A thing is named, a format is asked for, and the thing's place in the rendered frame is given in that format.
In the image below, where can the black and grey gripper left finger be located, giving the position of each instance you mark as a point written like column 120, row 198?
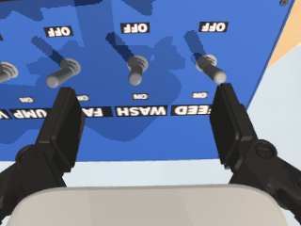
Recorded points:
column 41, row 165

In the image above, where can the blue switch panel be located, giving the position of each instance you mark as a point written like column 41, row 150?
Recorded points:
column 160, row 111

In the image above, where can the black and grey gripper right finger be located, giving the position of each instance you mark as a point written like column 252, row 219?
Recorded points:
column 238, row 146

